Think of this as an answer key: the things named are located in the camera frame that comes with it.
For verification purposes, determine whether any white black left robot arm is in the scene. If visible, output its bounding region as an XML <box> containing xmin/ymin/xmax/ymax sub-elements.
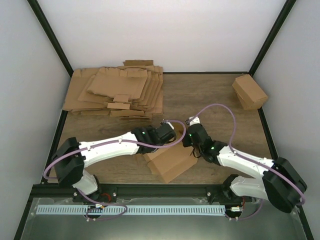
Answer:
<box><xmin>52</xmin><ymin>122</ymin><xmax>176</xmax><ymax>196</ymax></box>

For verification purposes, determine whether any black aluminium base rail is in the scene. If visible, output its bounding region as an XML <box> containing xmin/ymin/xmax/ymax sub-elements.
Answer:
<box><xmin>30</xmin><ymin>183</ymin><xmax>244</xmax><ymax>205</ymax></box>

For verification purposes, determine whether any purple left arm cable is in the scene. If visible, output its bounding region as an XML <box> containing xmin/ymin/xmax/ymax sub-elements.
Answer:
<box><xmin>43</xmin><ymin>119</ymin><xmax>187</xmax><ymax>222</ymax></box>

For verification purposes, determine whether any light blue slotted cable duct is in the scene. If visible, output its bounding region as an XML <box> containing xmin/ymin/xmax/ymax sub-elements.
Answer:
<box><xmin>35</xmin><ymin>204</ymin><xmax>226</xmax><ymax>216</ymax></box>

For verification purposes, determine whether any folded brown cardboard box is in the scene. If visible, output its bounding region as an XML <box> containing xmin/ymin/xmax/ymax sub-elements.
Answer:
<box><xmin>232</xmin><ymin>74</ymin><xmax>269</xmax><ymax>110</ymax></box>

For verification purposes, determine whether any black left frame post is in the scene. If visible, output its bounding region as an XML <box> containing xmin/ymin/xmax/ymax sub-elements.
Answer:
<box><xmin>27</xmin><ymin>0</ymin><xmax>74</xmax><ymax>77</ymax></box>

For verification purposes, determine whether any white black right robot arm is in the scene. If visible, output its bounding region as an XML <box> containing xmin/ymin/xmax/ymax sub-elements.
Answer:
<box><xmin>182</xmin><ymin>121</ymin><xmax>307</xmax><ymax>213</ymax></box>

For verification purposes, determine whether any black right frame post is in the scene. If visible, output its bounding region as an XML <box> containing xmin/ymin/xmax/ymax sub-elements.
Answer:
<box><xmin>248</xmin><ymin>0</ymin><xmax>297</xmax><ymax>76</ymax></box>

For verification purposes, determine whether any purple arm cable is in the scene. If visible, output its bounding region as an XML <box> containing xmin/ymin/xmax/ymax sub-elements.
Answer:
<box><xmin>186</xmin><ymin>104</ymin><xmax>307</xmax><ymax>222</ymax></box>
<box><xmin>43</xmin><ymin>119</ymin><xmax>187</xmax><ymax>222</ymax></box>

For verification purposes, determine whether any black frame post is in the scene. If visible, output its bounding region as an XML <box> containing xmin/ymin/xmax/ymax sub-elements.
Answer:
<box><xmin>248</xmin><ymin>0</ymin><xmax>297</xmax><ymax>76</ymax></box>
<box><xmin>27</xmin><ymin>0</ymin><xmax>74</xmax><ymax>77</ymax></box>

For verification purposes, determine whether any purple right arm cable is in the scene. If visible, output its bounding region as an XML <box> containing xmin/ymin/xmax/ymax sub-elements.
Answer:
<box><xmin>186</xmin><ymin>104</ymin><xmax>307</xmax><ymax>222</ymax></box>

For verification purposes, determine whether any brown cardboard box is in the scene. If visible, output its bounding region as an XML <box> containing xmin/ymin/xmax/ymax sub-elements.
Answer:
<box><xmin>134</xmin><ymin>122</ymin><xmax>198</xmax><ymax>185</ymax></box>
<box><xmin>232</xmin><ymin>74</ymin><xmax>269</xmax><ymax>110</ymax></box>

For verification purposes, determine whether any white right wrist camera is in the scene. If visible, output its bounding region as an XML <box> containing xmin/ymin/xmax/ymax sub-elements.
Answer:
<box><xmin>185</xmin><ymin>116</ymin><xmax>201</xmax><ymax>126</ymax></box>

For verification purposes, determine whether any stack of flat cardboard blanks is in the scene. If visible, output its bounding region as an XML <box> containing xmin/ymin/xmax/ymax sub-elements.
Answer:
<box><xmin>63</xmin><ymin>60</ymin><xmax>164</xmax><ymax>120</ymax></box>

